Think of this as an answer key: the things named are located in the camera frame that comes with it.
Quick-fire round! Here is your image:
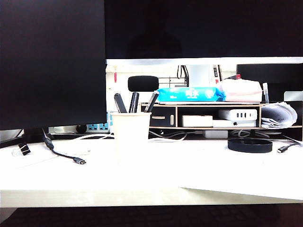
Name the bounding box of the black deli marker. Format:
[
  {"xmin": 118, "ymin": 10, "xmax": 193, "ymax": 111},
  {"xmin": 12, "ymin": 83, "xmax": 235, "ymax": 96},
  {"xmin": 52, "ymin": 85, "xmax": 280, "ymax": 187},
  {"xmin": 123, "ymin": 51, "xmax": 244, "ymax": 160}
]
[{"xmin": 129, "ymin": 92, "xmax": 140, "ymax": 114}]

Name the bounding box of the beige paper cup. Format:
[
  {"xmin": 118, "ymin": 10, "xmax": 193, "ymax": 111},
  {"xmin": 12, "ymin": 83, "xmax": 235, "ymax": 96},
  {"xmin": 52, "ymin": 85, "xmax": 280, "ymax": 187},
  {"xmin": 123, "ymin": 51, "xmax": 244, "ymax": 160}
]
[{"xmin": 110, "ymin": 112, "xmax": 152, "ymax": 165}]

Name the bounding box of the black capped marker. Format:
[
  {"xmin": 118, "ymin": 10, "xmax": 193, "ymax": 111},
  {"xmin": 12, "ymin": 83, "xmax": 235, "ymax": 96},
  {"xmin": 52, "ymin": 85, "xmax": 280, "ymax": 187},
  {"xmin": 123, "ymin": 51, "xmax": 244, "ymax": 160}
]
[{"xmin": 114, "ymin": 93, "xmax": 128, "ymax": 114}]

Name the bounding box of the black wooden desk organizer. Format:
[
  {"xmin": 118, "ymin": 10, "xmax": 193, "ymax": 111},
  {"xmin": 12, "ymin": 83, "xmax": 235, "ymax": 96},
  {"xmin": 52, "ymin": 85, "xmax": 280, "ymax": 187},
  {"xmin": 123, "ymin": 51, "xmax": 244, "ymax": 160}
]
[{"xmin": 141, "ymin": 100, "xmax": 303, "ymax": 130}]

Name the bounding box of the black pen silver clip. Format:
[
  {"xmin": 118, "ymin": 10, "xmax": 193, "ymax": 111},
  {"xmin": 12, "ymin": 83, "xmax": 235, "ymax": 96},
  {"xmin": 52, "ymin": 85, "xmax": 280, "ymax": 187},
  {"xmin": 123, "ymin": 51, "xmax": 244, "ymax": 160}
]
[{"xmin": 143, "ymin": 91, "xmax": 159, "ymax": 113}]

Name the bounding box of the black chair headrest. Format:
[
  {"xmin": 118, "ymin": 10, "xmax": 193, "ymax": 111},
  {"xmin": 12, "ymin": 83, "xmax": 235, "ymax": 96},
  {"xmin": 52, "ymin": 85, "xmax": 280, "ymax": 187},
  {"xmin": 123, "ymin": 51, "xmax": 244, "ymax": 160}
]
[{"xmin": 127, "ymin": 75, "xmax": 160, "ymax": 92}]

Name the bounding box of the blue wet wipes pack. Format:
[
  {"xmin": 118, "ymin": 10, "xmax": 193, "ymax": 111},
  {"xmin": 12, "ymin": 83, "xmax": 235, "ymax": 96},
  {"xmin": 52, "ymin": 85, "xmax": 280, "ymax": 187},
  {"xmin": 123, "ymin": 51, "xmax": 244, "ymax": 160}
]
[{"xmin": 155, "ymin": 87, "xmax": 227, "ymax": 102}]

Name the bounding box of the beige cardboard box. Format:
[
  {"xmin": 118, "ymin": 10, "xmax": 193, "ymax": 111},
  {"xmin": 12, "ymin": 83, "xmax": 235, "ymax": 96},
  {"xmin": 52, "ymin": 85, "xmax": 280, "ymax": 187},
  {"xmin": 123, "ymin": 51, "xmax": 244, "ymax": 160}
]
[{"xmin": 181, "ymin": 115, "xmax": 213, "ymax": 128}]

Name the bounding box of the white power brick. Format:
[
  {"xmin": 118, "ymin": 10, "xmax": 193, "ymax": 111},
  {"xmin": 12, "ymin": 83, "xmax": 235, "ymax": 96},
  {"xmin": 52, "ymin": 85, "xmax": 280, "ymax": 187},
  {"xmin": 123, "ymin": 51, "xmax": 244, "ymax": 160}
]
[{"xmin": 205, "ymin": 130, "xmax": 229, "ymax": 139}]

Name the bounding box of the flat white box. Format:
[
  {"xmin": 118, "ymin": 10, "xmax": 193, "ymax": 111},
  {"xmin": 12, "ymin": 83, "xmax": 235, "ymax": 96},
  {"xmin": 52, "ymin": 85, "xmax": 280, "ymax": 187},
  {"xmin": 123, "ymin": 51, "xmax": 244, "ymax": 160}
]
[{"xmin": 212, "ymin": 120, "xmax": 257, "ymax": 128}]

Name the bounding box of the white printed carton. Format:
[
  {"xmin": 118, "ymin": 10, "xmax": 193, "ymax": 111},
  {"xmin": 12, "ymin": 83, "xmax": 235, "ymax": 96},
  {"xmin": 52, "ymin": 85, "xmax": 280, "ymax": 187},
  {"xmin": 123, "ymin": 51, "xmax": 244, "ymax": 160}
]
[{"xmin": 209, "ymin": 64, "xmax": 220, "ymax": 85}]

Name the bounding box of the white multiport charger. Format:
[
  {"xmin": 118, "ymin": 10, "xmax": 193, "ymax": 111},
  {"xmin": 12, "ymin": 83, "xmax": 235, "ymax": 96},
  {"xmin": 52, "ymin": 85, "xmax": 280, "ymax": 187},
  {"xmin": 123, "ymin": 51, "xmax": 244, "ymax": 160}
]
[{"xmin": 219, "ymin": 108, "xmax": 258, "ymax": 121}]

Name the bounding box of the pink tissue pack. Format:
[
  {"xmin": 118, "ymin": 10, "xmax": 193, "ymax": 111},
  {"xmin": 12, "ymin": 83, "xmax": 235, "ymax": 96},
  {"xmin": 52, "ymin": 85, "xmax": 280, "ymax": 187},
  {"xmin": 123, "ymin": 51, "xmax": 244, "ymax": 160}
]
[{"xmin": 216, "ymin": 79, "xmax": 263, "ymax": 102}]

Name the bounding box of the black monitor silver bezel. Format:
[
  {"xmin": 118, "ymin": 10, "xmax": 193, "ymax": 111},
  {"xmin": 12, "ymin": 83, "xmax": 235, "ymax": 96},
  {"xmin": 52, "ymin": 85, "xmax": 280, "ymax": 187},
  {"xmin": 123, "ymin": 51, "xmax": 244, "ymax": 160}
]
[{"xmin": 104, "ymin": 0, "xmax": 303, "ymax": 66}]

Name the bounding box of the black round lid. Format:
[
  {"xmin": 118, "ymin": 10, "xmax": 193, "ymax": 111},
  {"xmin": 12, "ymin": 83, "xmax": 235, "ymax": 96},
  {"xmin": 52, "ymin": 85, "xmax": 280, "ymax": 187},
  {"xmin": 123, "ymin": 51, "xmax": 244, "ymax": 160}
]
[{"xmin": 227, "ymin": 138, "xmax": 273, "ymax": 154}]

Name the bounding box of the large black monitor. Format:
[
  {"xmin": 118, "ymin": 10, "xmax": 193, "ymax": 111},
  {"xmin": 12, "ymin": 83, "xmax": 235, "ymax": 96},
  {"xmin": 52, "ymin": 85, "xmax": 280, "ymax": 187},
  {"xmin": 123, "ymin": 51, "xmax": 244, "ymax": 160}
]
[{"xmin": 0, "ymin": 0, "xmax": 107, "ymax": 148}]

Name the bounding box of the black screen panel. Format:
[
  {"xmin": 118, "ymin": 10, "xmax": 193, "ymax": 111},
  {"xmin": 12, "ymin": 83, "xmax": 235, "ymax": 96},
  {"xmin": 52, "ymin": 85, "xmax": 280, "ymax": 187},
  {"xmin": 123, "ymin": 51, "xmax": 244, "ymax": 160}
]
[{"xmin": 236, "ymin": 63, "xmax": 303, "ymax": 102}]

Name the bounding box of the rolled printed paper stack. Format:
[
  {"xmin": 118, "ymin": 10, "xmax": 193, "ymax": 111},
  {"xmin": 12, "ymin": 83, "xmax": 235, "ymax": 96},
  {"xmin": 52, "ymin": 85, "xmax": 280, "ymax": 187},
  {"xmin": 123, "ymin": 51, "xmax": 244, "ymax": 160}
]
[{"xmin": 261, "ymin": 102, "xmax": 298, "ymax": 130}]

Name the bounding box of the black binder clip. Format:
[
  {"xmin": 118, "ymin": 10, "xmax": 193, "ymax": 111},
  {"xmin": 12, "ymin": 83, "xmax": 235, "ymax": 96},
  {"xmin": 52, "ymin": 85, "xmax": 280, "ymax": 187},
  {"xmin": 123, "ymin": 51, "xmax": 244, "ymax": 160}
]
[{"xmin": 11, "ymin": 142, "xmax": 31, "ymax": 157}]

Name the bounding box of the white paper stack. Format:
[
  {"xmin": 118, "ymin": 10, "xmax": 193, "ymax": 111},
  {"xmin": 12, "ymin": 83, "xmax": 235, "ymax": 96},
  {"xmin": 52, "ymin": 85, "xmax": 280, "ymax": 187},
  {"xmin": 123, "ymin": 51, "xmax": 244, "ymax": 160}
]
[{"xmin": 0, "ymin": 141, "xmax": 59, "ymax": 171}]

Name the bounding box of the silver metal stand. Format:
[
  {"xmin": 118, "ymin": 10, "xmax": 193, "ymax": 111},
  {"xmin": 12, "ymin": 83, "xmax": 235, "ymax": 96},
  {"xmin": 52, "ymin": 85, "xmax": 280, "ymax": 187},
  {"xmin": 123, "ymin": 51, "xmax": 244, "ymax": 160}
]
[{"xmin": 284, "ymin": 91, "xmax": 303, "ymax": 102}]

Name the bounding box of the black hanging cable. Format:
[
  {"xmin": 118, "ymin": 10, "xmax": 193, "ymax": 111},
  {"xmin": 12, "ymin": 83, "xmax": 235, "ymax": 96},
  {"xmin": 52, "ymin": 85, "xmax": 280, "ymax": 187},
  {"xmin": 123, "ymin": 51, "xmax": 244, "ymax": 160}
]
[{"xmin": 177, "ymin": 65, "xmax": 190, "ymax": 87}]

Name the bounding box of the thick white cable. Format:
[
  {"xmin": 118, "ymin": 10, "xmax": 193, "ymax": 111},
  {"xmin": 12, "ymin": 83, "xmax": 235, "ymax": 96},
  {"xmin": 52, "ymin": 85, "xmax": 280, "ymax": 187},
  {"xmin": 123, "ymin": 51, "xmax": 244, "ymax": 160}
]
[{"xmin": 51, "ymin": 132, "xmax": 187, "ymax": 144}]

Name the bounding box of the grey cable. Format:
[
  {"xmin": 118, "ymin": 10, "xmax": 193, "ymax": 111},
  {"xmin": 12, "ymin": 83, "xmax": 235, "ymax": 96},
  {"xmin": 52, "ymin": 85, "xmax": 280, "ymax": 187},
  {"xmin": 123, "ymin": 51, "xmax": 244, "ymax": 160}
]
[{"xmin": 231, "ymin": 129, "xmax": 272, "ymax": 139}]

